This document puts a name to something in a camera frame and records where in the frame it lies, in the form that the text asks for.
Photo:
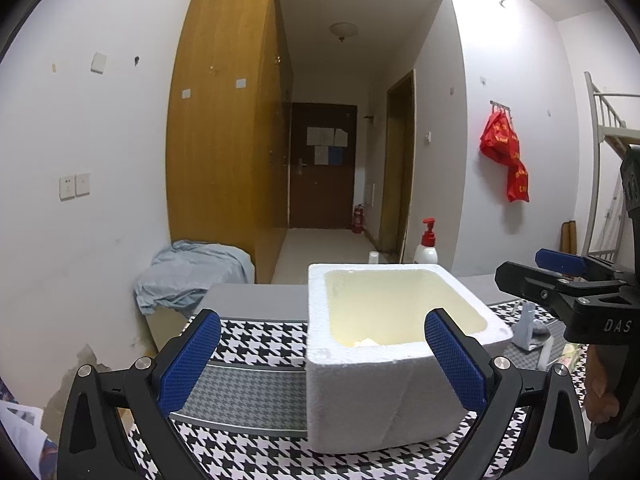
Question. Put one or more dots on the blue paper notice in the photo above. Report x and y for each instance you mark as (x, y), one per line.
(335, 155)

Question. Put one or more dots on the printed papers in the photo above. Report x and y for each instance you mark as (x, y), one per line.
(22, 430)

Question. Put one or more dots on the black white houndstooth mat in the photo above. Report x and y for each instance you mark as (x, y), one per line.
(250, 390)

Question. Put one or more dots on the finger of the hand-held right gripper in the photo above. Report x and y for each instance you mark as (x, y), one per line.
(560, 261)
(525, 280)

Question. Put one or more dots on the metal wall hook rack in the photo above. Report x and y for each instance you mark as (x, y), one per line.
(500, 105)

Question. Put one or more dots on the round ceiling lamp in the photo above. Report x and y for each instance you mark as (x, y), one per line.
(343, 30)

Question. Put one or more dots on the wooden wardrobe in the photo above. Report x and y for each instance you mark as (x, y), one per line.
(225, 135)

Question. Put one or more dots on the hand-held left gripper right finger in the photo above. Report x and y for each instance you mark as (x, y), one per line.
(457, 362)

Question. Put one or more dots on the red fire extinguisher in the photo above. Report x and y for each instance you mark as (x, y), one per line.
(358, 220)

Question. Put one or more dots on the grey-blue crumpled cloth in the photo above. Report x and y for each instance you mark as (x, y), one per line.
(195, 272)

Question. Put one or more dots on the white pump bottle red cap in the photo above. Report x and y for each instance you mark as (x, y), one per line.
(426, 252)

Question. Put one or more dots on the blue face mask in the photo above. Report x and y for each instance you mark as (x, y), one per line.
(523, 331)

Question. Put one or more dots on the dark brown door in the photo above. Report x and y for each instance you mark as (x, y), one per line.
(310, 190)

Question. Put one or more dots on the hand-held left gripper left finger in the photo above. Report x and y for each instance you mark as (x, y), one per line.
(187, 365)

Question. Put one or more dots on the white metal bunk bed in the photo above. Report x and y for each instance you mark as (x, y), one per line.
(607, 125)

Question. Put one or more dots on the red plastic bags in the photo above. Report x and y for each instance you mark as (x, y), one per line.
(500, 140)

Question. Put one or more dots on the wooden door frame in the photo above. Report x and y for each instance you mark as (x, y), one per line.
(397, 160)

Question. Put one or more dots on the small clear spray bottle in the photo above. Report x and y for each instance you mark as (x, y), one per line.
(373, 258)

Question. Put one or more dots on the wooden boards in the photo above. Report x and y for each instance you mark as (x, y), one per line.
(569, 236)

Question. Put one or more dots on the white wall box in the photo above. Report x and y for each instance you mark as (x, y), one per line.
(99, 62)

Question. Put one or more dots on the person's right hand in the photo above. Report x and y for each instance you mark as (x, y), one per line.
(602, 382)

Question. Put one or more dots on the large white paper notice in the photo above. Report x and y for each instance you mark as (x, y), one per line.
(320, 136)

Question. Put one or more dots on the white foam box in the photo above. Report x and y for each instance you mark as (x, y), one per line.
(360, 400)

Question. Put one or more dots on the white wall socket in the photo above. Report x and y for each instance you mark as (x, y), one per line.
(66, 188)
(83, 184)

